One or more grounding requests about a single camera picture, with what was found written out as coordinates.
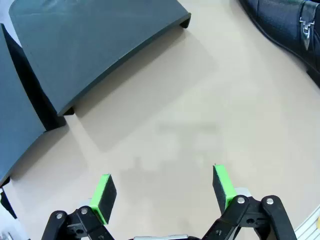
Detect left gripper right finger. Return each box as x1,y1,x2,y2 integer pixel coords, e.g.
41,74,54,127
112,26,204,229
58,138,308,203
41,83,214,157
199,163,298,240

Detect black perforated buckle shoe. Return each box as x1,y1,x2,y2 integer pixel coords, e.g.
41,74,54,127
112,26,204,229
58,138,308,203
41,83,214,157
238,0,320,90

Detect grey aluminium profile rail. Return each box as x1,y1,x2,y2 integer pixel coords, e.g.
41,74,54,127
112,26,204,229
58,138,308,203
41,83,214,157
294,207,320,240

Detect dark grey shoe stand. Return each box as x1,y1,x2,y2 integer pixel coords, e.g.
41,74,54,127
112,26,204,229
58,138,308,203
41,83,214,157
8,0,192,117
0,23,67,187

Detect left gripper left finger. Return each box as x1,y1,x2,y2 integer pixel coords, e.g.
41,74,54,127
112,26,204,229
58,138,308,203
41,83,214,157
41,173,118,240

